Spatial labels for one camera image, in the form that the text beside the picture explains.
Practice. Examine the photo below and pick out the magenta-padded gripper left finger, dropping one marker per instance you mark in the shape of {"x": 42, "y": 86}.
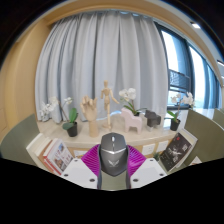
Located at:
{"x": 78, "y": 171}

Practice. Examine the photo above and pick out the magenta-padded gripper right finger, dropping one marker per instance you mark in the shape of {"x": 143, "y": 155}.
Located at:
{"x": 148, "y": 171}

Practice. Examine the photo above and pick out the grey computer mouse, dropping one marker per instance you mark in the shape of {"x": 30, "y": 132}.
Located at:
{"x": 114, "y": 153}

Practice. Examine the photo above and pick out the red and white photo book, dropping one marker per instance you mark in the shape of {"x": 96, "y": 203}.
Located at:
{"x": 60, "y": 156}

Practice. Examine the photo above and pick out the black cover book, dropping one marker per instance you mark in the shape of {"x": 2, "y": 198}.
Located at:
{"x": 175, "y": 151}

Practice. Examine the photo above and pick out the brown cover book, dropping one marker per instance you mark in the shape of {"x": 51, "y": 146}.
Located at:
{"x": 45, "y": 154}

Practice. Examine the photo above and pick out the white orchid, wide-leaf, black pot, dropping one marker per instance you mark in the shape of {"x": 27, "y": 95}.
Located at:
{"x": 72, "y": 130}

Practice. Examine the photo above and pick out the wooden desk back shelf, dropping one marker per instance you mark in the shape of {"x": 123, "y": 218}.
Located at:
{"x": 56, "y": 131}

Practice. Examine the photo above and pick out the thick white book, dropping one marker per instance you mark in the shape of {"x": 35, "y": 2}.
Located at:
{"x": 35, "y": 146}

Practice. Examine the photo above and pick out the black horse figurine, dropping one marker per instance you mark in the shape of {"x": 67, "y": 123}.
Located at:
{"x": 152, "y": 119}

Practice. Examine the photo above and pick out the pink horse figurine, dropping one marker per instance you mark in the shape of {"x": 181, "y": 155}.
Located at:
{"x": 131, "y": 121}

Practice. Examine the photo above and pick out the wooden hand model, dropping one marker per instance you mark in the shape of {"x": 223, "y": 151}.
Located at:
{"x": 90, "y": 113}

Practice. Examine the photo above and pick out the green desk partition panel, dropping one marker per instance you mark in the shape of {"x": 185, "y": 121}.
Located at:
{"x": 206, "y": 136}
{"x": 16, "y": 140}

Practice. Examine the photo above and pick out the wooden jointed mannequin figure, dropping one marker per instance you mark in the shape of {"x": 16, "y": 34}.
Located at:
{"x": 107, "y": 100}

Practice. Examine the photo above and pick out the white orchid behind horse figurines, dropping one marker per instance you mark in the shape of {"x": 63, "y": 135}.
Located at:
{"x": 128, "y": 94}

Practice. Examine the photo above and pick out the dark framed window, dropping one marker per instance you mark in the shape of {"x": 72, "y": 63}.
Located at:
{"x": 180, "y": 66}

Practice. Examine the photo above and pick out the light grey curtain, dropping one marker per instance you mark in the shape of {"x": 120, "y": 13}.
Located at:
{"x": 100, "y": 60}

